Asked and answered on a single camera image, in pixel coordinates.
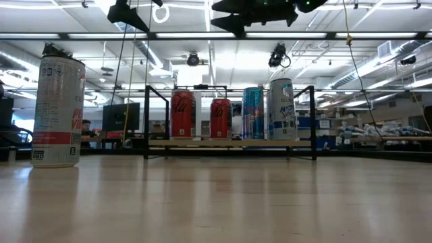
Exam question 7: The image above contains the white ring lamp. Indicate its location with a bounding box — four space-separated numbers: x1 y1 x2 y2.
151 3 171 24

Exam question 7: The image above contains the white Celsius Arctic Vibe can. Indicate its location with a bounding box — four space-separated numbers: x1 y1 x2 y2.
267 78 298 141

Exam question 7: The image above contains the black computer monitor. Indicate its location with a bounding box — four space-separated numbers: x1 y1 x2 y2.
102 103 140 132

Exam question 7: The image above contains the yellow and black hanging cable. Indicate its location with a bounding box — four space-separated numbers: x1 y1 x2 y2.
341 0 385 142

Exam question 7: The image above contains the blue silver Red Bull can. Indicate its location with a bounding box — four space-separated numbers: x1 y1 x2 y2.
242 86 265 140

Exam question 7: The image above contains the red Coca-Cola can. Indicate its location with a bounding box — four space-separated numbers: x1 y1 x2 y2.
169 88 197 140
210 98 234 140

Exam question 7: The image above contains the wooden shelf with black frame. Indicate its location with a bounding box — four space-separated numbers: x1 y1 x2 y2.
144 84 318 161

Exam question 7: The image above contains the round black ceiling fixture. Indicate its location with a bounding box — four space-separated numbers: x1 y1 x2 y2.
186 52 200 68

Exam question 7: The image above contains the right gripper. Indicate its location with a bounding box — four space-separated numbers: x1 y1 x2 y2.
211 0 300 38

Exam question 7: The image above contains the wooden workbench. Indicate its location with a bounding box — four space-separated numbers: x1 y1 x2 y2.
337 134 432 151

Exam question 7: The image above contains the person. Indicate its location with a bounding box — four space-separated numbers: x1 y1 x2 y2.
80 119 98 149

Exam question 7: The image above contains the black hanging camera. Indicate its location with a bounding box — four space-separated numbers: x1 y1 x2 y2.
268 43 292 68

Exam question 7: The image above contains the blue storage cabinet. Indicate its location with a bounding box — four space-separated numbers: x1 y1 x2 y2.
296 116 337 149

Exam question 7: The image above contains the white Celsius Peach Vibe can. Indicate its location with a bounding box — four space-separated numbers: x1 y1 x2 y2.
30 55 86 169

